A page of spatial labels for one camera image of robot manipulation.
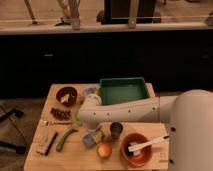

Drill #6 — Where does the blue sponge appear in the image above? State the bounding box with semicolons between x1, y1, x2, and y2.
83;133;104;148

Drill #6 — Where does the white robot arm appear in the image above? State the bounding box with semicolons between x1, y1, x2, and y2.
77;89;213;171

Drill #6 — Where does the orange round fruit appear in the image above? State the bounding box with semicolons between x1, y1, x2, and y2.
97;143;112;158

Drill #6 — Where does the small metal cup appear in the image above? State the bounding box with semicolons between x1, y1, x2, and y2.
110;122;123;139

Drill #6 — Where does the small light green cup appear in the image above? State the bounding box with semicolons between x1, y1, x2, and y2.
72;112;82;127

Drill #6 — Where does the white brush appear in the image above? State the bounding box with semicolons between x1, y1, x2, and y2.
128;135;170;152

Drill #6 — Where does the green cucumber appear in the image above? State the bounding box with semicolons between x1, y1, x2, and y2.
55;128;78;152

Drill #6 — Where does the dark red bowl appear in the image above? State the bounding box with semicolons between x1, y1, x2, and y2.
56;87;77;107

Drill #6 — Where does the green plastic tray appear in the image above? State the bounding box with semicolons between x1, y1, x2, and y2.
99;77;149;105

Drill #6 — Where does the orange terracotta bowl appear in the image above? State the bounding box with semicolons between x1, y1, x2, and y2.
120;133;152;168

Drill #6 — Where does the black chair base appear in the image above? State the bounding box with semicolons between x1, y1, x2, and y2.
0;108;27;155

